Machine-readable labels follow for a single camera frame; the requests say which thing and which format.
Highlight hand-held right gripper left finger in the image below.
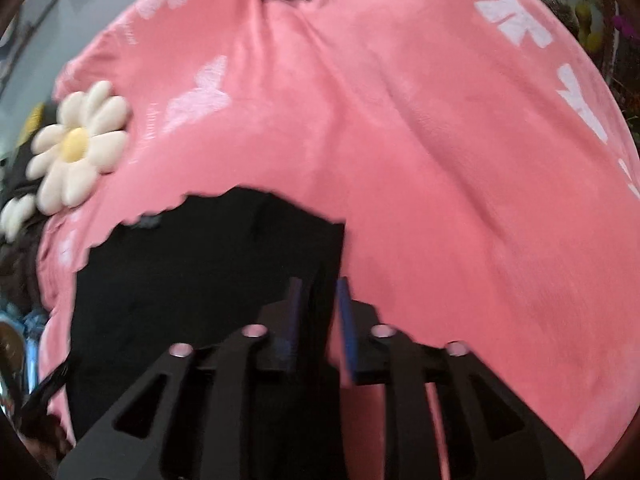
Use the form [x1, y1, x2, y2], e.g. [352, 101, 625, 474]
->
[56, 277, 306, 480]

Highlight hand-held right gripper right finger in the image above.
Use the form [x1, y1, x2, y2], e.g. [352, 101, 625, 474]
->
[336, 277, 586, 480]

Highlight black garment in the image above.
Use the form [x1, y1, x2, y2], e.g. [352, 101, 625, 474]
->
[67, 187, 351, 461]

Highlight pink printed blanket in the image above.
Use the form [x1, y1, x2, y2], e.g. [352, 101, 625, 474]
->
[37, 0, 640, 478]

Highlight large daisy flower pillow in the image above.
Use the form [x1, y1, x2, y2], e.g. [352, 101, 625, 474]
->
[26, 80, 132, 213]

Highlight dark brown puffer jacket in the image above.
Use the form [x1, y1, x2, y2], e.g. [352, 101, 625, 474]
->
[0, 145, 53, 311]

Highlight small daisy flower pillow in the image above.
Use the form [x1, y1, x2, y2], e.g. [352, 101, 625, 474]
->
[0, 194, 37, 243]

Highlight yellow cloth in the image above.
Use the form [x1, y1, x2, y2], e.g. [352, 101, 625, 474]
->
[21, 104, 47, 142]

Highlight yellow fruit ornament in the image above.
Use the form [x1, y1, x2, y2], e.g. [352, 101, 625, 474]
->
[575, 2, 604, 55]

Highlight purple orchid flowers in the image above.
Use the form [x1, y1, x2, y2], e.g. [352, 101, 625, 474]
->
[612, 14, 640, 42]

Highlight wall picture frame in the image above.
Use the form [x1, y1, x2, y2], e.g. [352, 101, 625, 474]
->
[15, 0, 58, 41]

